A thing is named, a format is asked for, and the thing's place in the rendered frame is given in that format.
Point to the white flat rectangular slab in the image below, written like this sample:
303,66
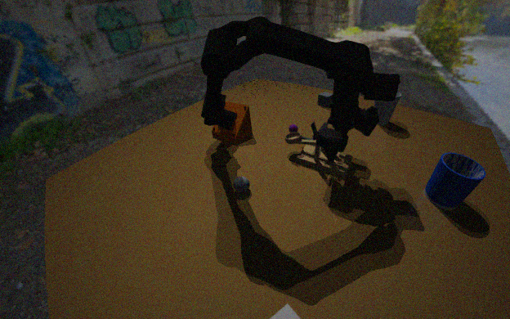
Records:
286,313

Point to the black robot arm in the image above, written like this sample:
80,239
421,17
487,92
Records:
347,63

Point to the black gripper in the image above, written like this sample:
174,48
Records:
334,140

